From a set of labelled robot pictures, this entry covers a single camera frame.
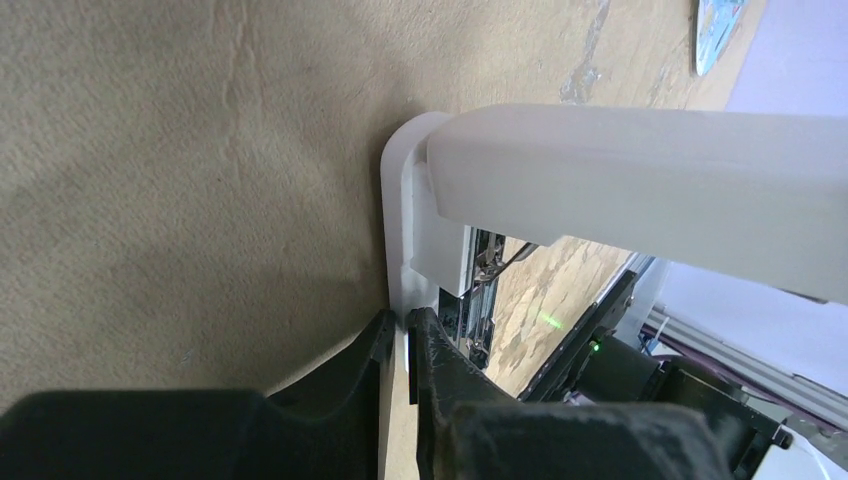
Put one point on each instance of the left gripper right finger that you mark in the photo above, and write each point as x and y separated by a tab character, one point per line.
469	428

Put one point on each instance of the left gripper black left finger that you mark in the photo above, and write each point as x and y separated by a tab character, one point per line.
324	426

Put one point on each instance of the white stapler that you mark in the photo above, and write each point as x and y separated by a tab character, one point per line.
761	197

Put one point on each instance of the blue patterned oval case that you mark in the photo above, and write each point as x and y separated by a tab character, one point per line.
714	22

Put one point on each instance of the aluminium frame rail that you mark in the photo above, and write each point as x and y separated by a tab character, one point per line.
784	348

